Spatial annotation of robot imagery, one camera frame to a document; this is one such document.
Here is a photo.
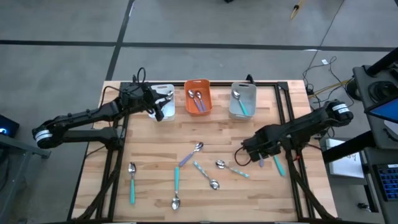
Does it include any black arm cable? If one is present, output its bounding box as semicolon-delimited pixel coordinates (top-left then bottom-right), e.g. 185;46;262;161
132;67;147;86
233;146;252;167

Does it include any grey plastic bin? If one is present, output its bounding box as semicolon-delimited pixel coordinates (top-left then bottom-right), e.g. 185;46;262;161
229;82;257;121

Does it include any white paper box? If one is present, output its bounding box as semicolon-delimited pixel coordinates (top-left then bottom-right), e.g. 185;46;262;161
325;138;365;179

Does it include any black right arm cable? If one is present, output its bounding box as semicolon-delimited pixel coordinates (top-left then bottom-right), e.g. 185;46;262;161
233;146;252;167

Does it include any blue screen monitor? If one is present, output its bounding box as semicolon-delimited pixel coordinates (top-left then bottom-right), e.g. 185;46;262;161
363;96;398;125

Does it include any orange plastic bin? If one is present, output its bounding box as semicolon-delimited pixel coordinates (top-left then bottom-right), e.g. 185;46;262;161
183;78;214;117

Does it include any steel spoon teal handle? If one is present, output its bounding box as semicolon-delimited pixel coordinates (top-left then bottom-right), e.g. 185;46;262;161
171;166;182;211
128;162;137;205
232;89;249;116
272;154;287;177

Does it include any white plastic bin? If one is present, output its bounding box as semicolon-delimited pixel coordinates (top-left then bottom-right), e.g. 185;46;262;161
148;83;176;122

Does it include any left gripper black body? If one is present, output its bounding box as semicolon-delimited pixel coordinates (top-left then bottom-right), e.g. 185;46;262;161
119;82;156;114

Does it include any grey equipment cart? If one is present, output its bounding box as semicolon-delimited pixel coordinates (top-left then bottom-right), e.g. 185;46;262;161
322;46;398;224

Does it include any black floor cable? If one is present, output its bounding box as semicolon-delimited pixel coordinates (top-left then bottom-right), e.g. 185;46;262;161
302;0;346;94

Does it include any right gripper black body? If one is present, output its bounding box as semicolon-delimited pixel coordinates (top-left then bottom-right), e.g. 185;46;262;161
241;124;285;157

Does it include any backlit black keyboard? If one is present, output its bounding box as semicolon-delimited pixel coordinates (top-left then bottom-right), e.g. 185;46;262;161
373;163;398;202

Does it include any yellow floor cable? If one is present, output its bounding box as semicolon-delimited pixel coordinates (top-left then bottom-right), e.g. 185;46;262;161
307;79;352;99

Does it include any yellow handled floor tool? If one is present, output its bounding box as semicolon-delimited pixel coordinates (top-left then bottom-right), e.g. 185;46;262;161
290;0;307;20

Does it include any coiled black cable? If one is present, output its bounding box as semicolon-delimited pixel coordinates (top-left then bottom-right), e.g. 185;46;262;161
368;80;397;101

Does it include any black device blue light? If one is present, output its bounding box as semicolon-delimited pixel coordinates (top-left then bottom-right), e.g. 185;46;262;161
0;114;20;138

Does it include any grey side table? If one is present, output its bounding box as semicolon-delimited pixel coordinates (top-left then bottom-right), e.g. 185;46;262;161
0;133;52;224

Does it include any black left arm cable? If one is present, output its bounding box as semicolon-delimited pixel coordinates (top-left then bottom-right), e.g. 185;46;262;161
132;67;147;86

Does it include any black aluminium table frame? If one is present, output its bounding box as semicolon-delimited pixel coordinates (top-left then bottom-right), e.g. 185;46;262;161
71;74;338;223

